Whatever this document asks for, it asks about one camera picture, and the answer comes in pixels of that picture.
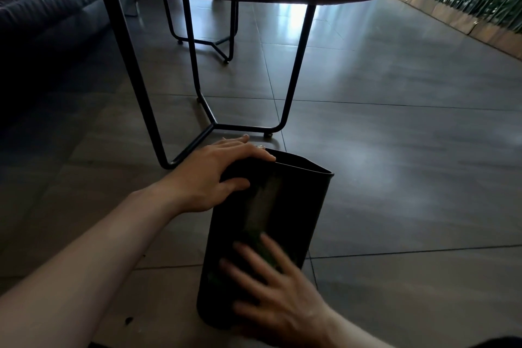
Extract person's right hand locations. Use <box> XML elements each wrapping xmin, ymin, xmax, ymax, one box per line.
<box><xmin>219</xmin><ymin>233</ymin><xmax>339</xmax><ymax>348</ymax></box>

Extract person's left hand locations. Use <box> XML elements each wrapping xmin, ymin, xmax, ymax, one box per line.
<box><xmin>160</xmin><ymin>134</ymin><xmax>276</xmax><ymax>215</ymax></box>

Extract black plastic waste bin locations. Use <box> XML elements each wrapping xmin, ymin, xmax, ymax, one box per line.
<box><xmin>197</xmin><ymin>148</ymin><xmax>334</xmax><ymax>330</ymax></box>

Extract person's left forearm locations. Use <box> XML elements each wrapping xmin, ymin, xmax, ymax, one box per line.
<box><xmin>0</xmin><ymin>181</ymin><xmax>180</xmax><ymax>348</ymax></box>

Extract person's right forearm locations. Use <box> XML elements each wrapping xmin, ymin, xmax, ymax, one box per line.
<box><xmin>302</xmin><ymin>308</ymin><xmax>393</xmax><ymax>348</ymax></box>

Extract black leather sofa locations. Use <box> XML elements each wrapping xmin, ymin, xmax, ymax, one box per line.
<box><xmin>0</xmin><ymin>0</ymin><xmax>111</xmax><ymax>126</ymax></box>

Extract wooden planter border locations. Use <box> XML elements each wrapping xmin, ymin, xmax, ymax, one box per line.
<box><xmin>387</xmin><ymin>0</ymin><xmax>522</xmax><ymax>61</ymax></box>

